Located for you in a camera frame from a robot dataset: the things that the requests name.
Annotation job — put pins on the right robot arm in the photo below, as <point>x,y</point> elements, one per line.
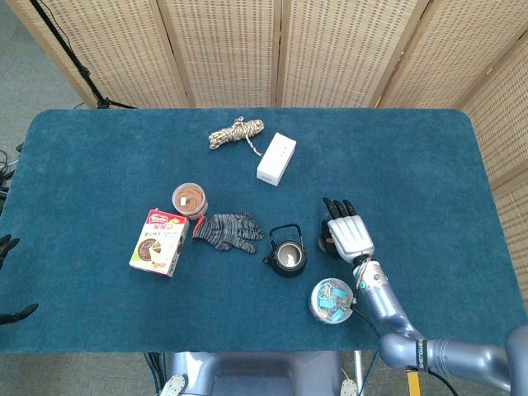
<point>383,305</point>

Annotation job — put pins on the clear tub of binder clips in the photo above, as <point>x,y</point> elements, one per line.
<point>330,301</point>

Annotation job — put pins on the wicker folding screen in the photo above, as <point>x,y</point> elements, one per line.
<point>231,49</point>

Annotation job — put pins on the clear jar of rubber bands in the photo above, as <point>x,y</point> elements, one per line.
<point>189,200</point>

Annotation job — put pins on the blue grey robot torso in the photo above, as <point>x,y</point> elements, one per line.
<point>255,373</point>

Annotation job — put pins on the white cardboard box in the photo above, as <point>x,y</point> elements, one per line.
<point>276,158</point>

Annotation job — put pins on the black teapot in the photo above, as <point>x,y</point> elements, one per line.
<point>277,270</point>

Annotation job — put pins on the black tripod stand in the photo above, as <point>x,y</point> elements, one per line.
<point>78,70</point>

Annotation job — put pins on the blue table cloth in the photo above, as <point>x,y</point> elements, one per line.
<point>165,313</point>

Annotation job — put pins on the grey striped knit glove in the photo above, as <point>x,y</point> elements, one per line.
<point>227,231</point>

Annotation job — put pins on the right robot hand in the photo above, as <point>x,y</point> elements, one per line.
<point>350,237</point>

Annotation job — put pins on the red white snack box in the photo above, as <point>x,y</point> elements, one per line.
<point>158,243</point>

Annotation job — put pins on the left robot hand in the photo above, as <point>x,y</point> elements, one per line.
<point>8,247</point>

